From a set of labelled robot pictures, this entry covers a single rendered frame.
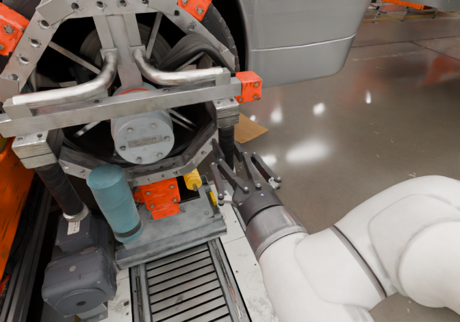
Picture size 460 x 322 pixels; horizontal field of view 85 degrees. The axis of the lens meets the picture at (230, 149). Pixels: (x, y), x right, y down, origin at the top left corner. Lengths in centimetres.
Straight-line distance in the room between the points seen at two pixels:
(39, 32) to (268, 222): 56
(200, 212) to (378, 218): 95
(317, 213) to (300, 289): 123
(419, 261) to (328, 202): 132
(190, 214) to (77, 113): 82
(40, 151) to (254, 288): 96
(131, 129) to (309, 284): 43
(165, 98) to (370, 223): 38
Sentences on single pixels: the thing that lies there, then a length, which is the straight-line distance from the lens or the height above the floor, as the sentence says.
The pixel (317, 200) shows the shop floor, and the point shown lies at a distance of 163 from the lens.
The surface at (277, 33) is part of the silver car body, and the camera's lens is 98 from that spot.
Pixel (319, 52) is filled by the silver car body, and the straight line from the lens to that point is 112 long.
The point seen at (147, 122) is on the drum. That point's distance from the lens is 57.
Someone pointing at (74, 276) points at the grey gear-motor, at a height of 41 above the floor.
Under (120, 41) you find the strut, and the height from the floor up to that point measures 103.
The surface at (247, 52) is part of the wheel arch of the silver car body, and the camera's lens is 96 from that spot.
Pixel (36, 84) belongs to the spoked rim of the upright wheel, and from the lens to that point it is 81.
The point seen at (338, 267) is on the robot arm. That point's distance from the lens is 36.
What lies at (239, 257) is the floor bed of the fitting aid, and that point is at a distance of 126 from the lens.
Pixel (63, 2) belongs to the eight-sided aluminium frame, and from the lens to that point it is 64.
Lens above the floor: 120
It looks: 40 degrees down
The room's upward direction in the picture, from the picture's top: straight up
